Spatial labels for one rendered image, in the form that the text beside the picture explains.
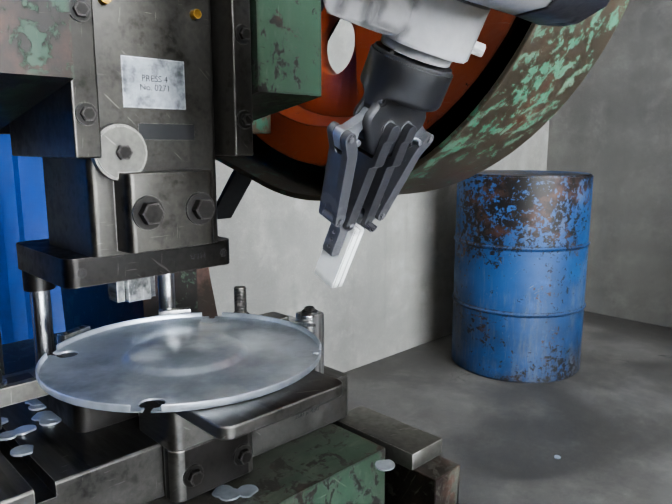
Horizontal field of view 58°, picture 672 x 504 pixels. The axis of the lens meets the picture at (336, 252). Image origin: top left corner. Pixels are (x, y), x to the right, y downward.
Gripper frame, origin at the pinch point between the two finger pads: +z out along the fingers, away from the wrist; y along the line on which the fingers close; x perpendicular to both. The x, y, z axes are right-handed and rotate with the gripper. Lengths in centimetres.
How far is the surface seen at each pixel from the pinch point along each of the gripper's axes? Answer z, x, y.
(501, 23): -23.7, 6.7, 22.8
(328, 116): -1.1, 31.5, 27.5
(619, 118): 16, 86, 324
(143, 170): 0.6, 19.2, -11.1
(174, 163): -0.1, 19.3, -7.5
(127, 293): 16.2, 18.4, -10.6
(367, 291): 109, 95, 162
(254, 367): 12.4, -0.7, -7.3
